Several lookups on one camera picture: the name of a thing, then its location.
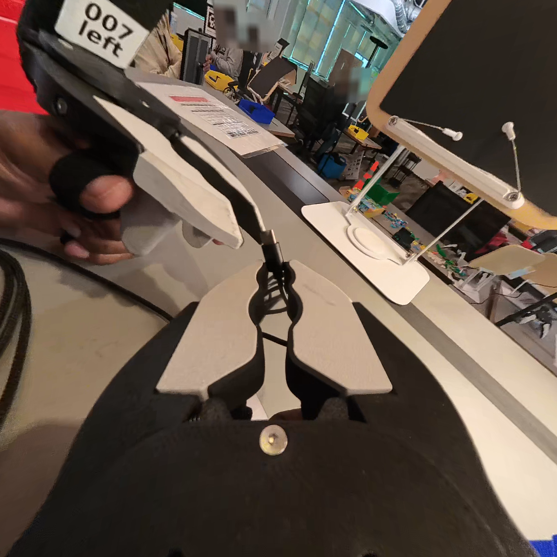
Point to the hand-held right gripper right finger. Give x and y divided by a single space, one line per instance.
339 343

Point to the green plastic bin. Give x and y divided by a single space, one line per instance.
383 196

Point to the red plastic bin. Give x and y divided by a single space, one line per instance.
13 78

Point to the person's left hand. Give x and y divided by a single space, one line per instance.
26 174

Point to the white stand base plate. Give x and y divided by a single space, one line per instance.
326 222

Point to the small blue plastic bin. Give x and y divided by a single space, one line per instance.
256 112

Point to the white printed sheet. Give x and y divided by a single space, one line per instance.
182 113

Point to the pile of colourful toy bricks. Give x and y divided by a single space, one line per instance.
391 217

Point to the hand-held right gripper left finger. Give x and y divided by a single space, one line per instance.
213 343

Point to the printed marker board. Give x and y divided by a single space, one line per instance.
210 21

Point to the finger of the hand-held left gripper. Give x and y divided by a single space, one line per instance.
182 182
226 174

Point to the small yellow plastic bin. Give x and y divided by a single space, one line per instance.
219 80

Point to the dark board with wooden edge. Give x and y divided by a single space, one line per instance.
478 65

